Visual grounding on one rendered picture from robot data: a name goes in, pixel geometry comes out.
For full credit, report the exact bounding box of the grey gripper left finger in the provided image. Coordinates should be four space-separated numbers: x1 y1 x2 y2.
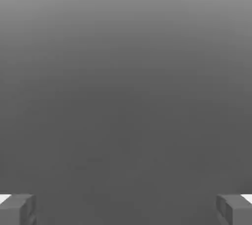
0 193 37 225

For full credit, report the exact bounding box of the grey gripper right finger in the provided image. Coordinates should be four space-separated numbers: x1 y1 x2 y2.
215 193 252 225

